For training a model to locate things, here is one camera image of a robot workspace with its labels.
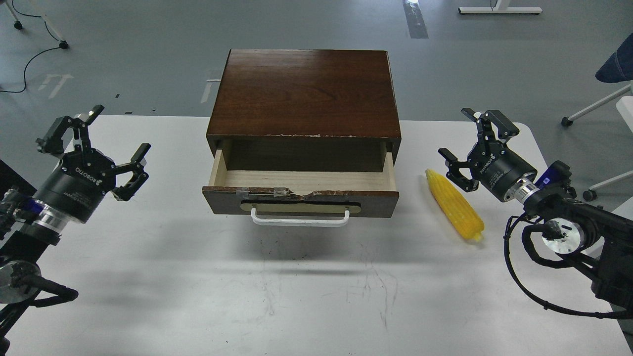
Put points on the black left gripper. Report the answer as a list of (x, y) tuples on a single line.
[(74, 183)]

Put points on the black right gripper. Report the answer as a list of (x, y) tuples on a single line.
[(497, 168)]

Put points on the yellow corn cob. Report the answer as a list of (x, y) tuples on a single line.
[(459, 212)]

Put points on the wooden drawer with white handle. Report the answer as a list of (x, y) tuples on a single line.
[(318, 178)]

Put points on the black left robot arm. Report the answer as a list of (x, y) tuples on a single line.
[(29, 226)]

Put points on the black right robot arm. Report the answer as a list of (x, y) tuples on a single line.
[(561, 232)]

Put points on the white table leg base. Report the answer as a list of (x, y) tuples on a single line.
[(500, 7)]

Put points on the dark wooden cabinet box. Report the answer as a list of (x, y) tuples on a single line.
[(308, 93)]

